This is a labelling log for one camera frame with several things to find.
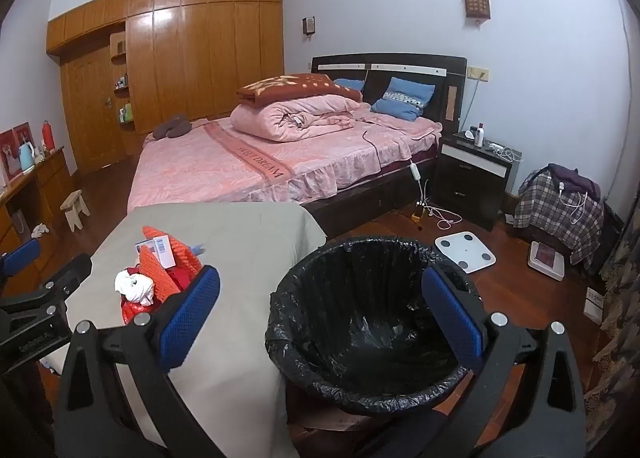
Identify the white cardboard box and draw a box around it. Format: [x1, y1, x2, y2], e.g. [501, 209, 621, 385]
[582, 285, 606, 324]

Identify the red garment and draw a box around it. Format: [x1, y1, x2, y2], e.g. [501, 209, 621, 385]
[120, 265, 196, 326]

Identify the white cable on nightstand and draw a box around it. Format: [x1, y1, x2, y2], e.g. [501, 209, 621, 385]
[487, 140, 521, 164]

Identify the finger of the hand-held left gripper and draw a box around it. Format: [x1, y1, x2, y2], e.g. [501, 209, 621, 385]
[0, 255, 94, 321]
[0, 238, 42, 282]

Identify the wooden wardrobe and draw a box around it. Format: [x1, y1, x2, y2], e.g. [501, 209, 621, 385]
[46, 0, 286, 174]

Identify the wooden lattice wall lamp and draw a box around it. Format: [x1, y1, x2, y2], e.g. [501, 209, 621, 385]
[463, 0, 492, 29]

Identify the blue pillow with printed band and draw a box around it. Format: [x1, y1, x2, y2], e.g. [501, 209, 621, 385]
[370, 77, 436, 121]

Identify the wooden door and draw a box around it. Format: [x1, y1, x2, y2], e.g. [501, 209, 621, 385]
[60, 45, 128, 174]

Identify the dark nightstand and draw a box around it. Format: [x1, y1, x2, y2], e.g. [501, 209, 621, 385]
[431, 130, 523, 232]

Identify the folded maroon blanket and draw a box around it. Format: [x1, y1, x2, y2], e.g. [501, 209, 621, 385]
[236, 73, 363, 106]

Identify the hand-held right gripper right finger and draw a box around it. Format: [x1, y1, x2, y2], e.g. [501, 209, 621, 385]
[421, 265, 588, 458]

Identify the waste bin with black bag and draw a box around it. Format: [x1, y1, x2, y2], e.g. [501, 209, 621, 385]
[265, 236, 483, 416]

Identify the patterned curtain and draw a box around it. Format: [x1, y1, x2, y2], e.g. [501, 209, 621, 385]
[582, 218, 640, 458]

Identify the orange foam net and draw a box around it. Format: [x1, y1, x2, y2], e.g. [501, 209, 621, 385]
[139, 225, 203, 304]

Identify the purple garment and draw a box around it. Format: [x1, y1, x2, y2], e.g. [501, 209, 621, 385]
[545, 163, 601, 201]

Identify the folded pink quilt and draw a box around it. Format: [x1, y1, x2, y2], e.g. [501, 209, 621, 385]
[230, 94, 373, 142]

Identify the wooden dresser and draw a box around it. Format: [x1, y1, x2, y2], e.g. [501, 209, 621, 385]
[0, 145, 76, 264]

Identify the bed with pink bedspread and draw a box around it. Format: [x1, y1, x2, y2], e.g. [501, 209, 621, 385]
[127, 54, 468, 234]

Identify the grey power cord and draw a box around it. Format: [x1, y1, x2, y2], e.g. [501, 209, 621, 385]
[457, 72, 485, 134]

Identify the small white blue box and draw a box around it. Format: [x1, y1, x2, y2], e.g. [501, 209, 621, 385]
[136, 236, 176, 270]

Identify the plaid cloth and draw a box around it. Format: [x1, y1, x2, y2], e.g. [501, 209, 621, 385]
[512, 165, 606, 269]

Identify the white bathroom scale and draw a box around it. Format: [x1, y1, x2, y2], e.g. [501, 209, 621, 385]
[434, 231, 497, 275]

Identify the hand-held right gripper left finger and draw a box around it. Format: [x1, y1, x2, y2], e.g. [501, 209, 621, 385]
[52, 265, 223, 458]

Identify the beige tablecloth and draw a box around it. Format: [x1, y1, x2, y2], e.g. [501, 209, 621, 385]
[42, 203, 328, 458]

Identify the small wooden stool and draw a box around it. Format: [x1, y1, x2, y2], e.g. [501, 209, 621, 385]
[60, 190, 92, 233]

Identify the red framed photo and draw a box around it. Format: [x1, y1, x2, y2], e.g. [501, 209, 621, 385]
[0, 123, 35, 179]

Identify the white floor cable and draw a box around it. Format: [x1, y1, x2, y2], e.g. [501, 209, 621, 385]
[422, 180, 463, 230]

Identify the white charger cable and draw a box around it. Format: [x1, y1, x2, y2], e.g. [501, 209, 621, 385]
[557, 182, 591, 226]

